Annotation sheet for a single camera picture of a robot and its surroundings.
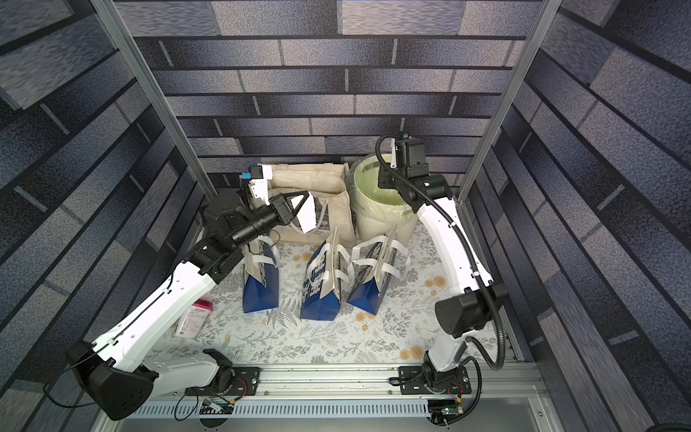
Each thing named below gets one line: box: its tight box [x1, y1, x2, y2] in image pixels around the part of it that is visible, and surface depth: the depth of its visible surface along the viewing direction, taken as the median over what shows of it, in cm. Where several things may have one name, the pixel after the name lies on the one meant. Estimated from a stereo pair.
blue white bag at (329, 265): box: [300, 226, 355, 322], surface depth 78 cm
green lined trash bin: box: [345, 153, 419, 245], surface depth 85 cm
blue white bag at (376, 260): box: [347, 223, 411, 316], surface depth 81 cm
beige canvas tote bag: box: [268, 162, 357, 244], surface depth 96 cm
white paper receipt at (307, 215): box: [290, 191, 317, 234], surface depth 64 cm
